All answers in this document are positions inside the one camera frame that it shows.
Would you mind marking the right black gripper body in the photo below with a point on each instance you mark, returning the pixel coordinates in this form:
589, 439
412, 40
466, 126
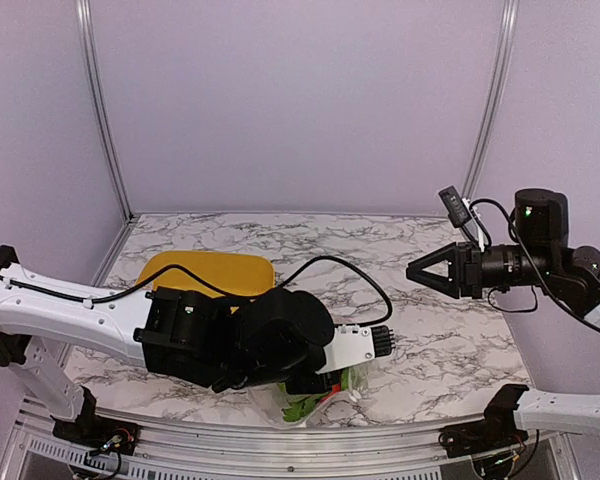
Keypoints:
474, 277

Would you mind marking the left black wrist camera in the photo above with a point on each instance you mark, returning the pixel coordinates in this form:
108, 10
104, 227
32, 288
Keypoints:
297, 318

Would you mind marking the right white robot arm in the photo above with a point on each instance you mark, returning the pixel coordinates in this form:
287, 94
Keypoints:
539, 256

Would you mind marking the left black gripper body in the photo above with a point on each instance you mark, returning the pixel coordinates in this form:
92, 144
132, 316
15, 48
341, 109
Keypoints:
243, 376

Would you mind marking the aluminium frame post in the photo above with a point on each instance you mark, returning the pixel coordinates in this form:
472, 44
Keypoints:
90, 57
496, 88

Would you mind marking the left aluminium frame post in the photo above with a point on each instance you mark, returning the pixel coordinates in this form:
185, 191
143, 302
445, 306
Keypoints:
90, 57

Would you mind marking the front aluminium rail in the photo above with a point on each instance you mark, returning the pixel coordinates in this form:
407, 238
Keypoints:
170, 449

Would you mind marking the clear zip top bag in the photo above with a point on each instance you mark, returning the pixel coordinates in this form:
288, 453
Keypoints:
266, 400

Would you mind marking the green toy leafy vegetable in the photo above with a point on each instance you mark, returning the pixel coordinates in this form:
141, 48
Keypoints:
301, 398

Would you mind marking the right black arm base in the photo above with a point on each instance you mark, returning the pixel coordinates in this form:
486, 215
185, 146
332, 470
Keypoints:
497, 428

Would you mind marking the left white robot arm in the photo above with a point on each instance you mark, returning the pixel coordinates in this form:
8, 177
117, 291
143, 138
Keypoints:
211, 319

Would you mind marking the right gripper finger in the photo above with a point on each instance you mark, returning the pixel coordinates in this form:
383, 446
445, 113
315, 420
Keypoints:
443, 284
436, 262

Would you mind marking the yellow plastic basket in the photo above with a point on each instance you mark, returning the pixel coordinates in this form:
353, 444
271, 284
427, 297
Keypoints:
239, 274

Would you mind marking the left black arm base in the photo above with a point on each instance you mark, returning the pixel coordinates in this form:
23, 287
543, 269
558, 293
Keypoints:
101, 434

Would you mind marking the right aluminium frame post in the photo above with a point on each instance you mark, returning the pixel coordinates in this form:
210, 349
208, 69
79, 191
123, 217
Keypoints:
496, 88

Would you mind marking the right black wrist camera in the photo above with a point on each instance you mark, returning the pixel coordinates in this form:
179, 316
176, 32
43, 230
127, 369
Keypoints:
461, 217

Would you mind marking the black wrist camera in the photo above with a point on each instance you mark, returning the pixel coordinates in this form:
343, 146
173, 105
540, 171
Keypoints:
461, 217
297, 318

